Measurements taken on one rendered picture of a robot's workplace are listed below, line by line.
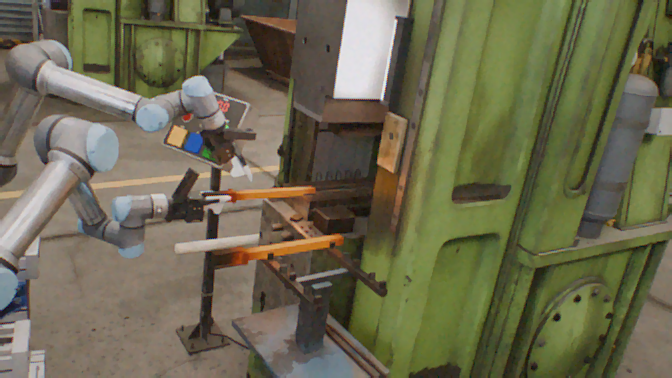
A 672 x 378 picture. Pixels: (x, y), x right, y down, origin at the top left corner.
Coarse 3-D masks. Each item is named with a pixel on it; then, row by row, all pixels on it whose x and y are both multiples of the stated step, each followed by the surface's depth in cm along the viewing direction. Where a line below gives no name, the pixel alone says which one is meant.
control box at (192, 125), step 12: (216, 96) 237; (228, 108) 232; (240, 108) 230; (252, 108) 231; (180, 120) 241; (192, 120) 238; (228, 120) 231; (240, 120) 228; (252, 120) 233; (168, 132) 242; (168, 144) 240; (204, 144) 232; (240, 144) 232; (192, 156) 234; (228, 168) 230
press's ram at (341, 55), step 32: (320, 0) 184; (352, 0) 172; (384, 0) 178; (320, 32) 185; (352, 32) 176; (384, 32) 182; (320, 64) 187; (352, 64) 181; (384, 64) 187; (352, 96) 185
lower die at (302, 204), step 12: (336, 180) 226; (348, 180) 227; (360, 180) 227; (372, 180) 229; (312, 192) 205; (348, 192) 212; (372, 192) 216; (288, 204) 212; (300, 204) 205; (312, 204) 200; (324, 204) 203; (336, 204) 206; (312, 216) 202
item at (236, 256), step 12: (300, 240) 169; (312, 240) 171; (324, 240) 172; (336, 240) 174; (216, 252) 153; (228, 252) 154; (240, 252) 156; (252, 252) 158; (264, 252) 160; (276, 252) 162; (288, 252) 165; (216, 264) 154; (228, 264) 155; (240, 264) 157
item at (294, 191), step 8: (208, 192) 186; (216, 192) 187; (224, 192) 189; (232, 192) 189; (240, 192) 192; (248, 192) 193; (256, 192) 194; (264, 192) 195; (272, 192) 197; (280, 192) 199; (288, 192) 200; (296, 192) 202; (232, 200) 189
